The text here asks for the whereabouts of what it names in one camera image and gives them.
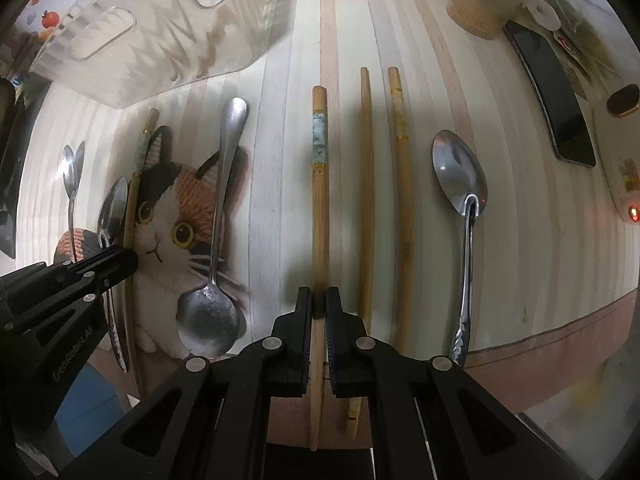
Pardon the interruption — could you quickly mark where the yellow banded wooden chopstick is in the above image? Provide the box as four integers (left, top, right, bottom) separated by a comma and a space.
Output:
346, 65, 416, 441

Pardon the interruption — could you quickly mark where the grey patterned wooden chopstick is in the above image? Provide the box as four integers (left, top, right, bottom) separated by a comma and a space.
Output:
309, 86, 330, 452

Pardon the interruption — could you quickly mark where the small steel spoon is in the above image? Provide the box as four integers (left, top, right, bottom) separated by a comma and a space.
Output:
177, 96, 250, 359

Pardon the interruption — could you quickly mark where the blue cabinet door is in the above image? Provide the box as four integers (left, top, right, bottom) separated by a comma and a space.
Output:
55, 364, 130, 457

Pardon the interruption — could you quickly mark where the steel spoon on cat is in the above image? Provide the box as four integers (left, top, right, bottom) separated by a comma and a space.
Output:
98, 177, 128, 373

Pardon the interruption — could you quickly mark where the plain wooden chopstick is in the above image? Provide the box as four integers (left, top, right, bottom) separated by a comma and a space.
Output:
359, 67, 375, 330

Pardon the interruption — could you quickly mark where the far right steel spoon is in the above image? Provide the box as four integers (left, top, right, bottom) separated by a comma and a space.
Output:
62, 141, 85, 262

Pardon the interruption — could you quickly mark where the striped cat table mat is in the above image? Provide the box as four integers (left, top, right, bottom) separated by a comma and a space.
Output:
14, 0, 640, 453

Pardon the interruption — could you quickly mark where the green banded chopstick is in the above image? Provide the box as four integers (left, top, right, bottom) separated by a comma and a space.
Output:
122, 108, 160, 399

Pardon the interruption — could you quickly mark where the large steel spoon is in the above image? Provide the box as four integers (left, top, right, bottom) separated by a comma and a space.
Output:
432, 130, 488, 367

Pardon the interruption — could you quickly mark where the clear plastic utensil bin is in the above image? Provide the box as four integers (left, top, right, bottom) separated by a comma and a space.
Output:
30, 0, 280, 108

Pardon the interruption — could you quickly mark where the black smartphone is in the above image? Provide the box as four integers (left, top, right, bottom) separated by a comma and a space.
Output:
503, 21, 597, 168

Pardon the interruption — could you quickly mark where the pink white electric kettle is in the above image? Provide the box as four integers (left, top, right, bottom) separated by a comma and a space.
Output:
592, 44, 639, 224

